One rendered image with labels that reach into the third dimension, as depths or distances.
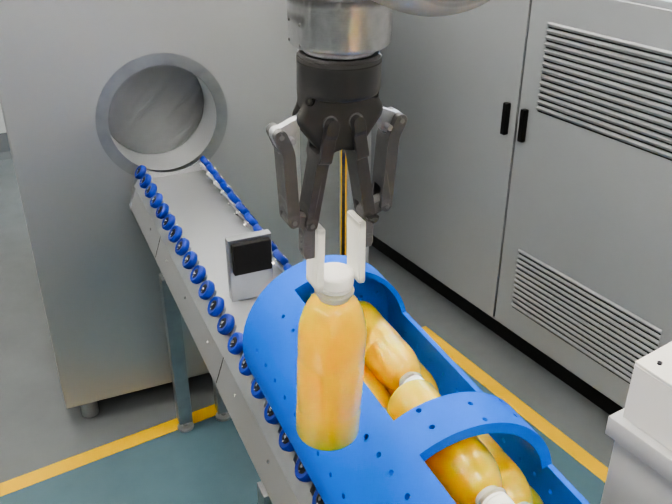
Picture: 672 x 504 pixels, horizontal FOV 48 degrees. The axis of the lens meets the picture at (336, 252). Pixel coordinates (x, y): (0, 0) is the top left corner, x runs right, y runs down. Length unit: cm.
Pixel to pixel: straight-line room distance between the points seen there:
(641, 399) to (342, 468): 55
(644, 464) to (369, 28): 96
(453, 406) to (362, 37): 50
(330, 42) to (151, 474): 220
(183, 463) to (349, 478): 176
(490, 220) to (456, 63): 63
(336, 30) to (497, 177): 240
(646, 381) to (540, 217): 163
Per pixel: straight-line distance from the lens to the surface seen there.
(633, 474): 142
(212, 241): 201
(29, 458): 288
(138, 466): 274
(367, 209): 74
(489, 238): 312
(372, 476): 95
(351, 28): 64
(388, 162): 73
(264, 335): 122
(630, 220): 262
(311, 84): 67
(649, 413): 135
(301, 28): 65
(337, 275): 77
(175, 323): 256
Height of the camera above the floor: 185
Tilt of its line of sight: 28 degrees down
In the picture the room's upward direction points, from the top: straight up
